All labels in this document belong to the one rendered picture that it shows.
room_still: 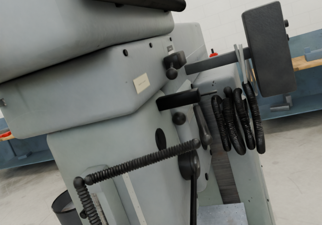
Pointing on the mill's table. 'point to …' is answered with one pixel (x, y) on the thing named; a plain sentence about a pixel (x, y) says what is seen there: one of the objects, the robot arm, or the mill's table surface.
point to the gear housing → (86, 87)
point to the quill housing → (162, 189)
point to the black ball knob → (179, 118)
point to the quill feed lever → (194, 173)
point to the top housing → (65, 26)
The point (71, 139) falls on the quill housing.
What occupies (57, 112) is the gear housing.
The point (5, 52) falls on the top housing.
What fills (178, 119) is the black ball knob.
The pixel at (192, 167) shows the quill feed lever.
